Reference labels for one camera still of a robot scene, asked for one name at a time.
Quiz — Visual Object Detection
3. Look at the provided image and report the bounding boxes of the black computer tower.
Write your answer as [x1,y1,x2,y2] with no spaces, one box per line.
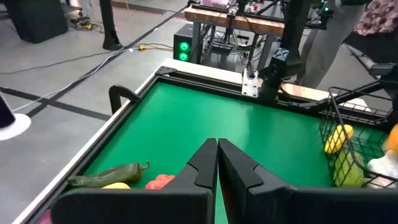
[173,24,195,63]

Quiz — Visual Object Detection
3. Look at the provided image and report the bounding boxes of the black stand foot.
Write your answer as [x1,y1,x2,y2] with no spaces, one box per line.
[98,0,123,52]

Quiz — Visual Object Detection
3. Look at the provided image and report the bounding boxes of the yellow corn cob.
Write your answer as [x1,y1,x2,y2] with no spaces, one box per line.
[323,123,355,156]

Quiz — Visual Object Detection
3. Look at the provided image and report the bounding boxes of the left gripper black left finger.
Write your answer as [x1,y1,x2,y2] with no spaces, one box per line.
[50,138,219,224]

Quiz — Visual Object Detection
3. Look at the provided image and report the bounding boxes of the black wire basket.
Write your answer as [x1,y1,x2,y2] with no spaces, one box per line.
[318,86,398,190]

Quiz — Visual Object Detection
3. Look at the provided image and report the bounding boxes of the dark green jalapeno pepper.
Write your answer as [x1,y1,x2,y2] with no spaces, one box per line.
[67,160,151,189]

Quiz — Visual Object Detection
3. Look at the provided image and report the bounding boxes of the wooden workbench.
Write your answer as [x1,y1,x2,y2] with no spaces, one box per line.
[183,0,332,72]

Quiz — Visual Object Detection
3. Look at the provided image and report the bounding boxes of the large black box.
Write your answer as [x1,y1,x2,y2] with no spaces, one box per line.
[2,0,69,44]

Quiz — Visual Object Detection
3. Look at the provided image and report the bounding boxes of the dark red onion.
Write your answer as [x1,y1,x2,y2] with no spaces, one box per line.
[36,207,54,224]

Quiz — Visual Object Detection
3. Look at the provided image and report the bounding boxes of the person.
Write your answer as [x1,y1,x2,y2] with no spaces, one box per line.
[295,0,398,90]

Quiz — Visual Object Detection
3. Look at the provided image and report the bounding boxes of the ribbed orange-red tomato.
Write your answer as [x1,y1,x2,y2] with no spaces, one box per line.
[144,174,176,190]

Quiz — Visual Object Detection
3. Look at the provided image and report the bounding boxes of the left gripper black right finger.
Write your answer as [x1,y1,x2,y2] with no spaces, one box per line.
[218,138,398,224]

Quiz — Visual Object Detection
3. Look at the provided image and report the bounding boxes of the black frame clamp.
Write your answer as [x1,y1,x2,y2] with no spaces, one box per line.
[108,84,141,114]

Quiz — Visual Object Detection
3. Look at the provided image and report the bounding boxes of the green table mat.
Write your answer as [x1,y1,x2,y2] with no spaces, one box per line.
[82,81,389,224]

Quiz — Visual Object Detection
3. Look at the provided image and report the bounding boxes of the white garlic bulb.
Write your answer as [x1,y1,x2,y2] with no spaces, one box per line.
[366,151,398,185]

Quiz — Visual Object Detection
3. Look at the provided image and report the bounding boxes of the white floor cable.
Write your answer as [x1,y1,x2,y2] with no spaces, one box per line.
[11,46,137,113]

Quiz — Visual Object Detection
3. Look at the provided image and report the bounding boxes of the white metal mounting bracket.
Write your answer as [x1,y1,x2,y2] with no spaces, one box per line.
[241,68,259,98]

